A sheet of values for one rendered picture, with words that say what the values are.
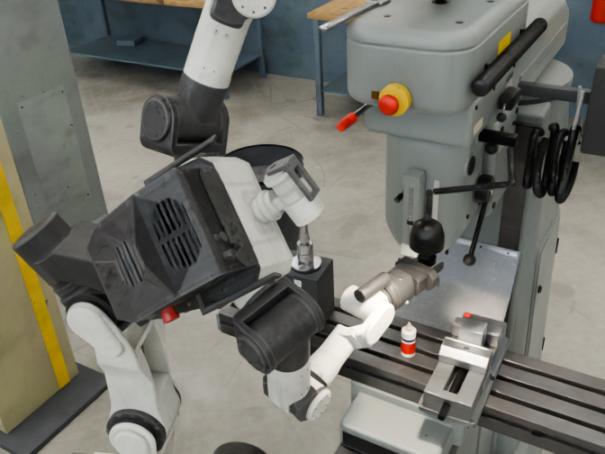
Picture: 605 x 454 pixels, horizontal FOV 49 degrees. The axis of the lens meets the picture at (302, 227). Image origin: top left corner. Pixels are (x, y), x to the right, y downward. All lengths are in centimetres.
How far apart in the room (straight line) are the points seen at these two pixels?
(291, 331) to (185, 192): 32
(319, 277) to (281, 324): 67
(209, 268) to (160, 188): 16
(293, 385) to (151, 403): 39
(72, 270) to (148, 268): 25
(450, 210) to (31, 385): 221
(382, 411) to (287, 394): 57
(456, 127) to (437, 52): 20
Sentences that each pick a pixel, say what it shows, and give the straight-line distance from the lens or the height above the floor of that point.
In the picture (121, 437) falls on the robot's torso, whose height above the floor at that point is 104.
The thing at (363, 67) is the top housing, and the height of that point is 181.
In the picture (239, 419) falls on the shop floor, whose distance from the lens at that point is 306.
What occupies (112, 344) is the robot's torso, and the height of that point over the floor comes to 131.
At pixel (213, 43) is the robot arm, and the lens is 125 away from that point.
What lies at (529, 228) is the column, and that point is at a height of 117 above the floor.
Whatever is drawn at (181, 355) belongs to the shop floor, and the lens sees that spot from 341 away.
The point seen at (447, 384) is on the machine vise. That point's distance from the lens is 177.
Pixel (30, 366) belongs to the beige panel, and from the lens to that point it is 320.
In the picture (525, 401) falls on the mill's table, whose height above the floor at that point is 94.
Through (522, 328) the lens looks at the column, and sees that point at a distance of 229.
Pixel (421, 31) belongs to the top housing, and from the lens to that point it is 128.
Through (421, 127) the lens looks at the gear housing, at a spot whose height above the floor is 166.
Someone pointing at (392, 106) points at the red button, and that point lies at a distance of 127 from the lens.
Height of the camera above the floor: 223
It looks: 31 degrees down
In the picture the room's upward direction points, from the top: 4 degrees counter-clockwise
